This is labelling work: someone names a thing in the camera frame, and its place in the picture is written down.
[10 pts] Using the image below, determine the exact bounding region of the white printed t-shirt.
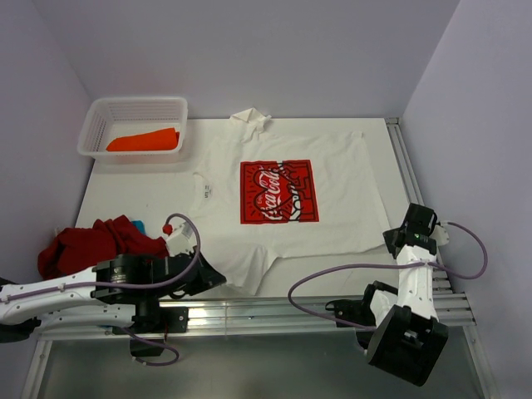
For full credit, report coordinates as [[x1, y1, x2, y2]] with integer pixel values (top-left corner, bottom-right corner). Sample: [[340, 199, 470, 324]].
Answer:
[[190, 108, 389, 293]]

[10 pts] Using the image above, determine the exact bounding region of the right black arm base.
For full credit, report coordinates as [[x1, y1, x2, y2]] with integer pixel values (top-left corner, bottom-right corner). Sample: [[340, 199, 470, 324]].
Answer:
[[325, 299, 376, 352]]

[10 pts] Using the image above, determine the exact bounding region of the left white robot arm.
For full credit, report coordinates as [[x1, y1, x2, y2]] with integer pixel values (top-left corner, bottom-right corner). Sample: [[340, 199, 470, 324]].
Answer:
[[1, 253, 226, 343]]

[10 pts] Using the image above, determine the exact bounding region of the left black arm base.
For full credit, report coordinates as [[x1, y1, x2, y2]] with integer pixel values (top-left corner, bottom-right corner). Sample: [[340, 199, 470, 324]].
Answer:
[[111, 307, 189, 367]]

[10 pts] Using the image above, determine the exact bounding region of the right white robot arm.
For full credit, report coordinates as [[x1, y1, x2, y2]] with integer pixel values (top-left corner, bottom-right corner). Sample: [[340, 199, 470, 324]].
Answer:
[[359, 204, 449, 387]]

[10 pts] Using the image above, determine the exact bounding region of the blue t-shirt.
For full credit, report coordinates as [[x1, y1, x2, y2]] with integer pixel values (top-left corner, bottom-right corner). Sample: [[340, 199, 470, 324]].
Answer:
[[131, 220, 146, 235]]

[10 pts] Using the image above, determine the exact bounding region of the dark red t-shirt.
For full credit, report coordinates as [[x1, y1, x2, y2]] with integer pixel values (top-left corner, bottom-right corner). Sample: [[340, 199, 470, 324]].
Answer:
[[37, 215, 169, 280]]

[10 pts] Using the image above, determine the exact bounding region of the orange rolled t-shirt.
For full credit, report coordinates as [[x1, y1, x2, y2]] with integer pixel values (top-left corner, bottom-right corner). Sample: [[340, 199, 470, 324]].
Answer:
[[106, 127, 180, 152]]

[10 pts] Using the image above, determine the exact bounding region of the white plastic basket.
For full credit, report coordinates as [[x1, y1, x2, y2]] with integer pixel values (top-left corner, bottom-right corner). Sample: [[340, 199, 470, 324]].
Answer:
[[77, 96, 188, 165]]

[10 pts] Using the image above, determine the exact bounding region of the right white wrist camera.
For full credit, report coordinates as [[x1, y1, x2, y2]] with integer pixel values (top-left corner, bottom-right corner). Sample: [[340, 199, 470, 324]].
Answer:
[[430, 222, 450, 247]]

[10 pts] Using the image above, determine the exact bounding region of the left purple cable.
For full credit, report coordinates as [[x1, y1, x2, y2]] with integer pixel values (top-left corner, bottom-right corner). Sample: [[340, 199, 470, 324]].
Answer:
[[7, 213, 202, 367]]

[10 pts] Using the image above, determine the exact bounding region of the front aluminium rail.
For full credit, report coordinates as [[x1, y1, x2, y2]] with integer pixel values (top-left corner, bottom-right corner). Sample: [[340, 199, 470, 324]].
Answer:
[[37, 293, 476, 341]]

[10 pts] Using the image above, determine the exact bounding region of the aluminium rail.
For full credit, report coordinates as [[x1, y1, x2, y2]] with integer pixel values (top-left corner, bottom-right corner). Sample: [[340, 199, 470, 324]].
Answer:
[[37, 293, 476, 341], [384, 116, 458, 292]]

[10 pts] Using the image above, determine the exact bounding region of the right side aluminium rail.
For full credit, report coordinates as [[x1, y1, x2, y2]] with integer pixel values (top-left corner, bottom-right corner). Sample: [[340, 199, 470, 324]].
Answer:
[[384, 116, 458, 292]]

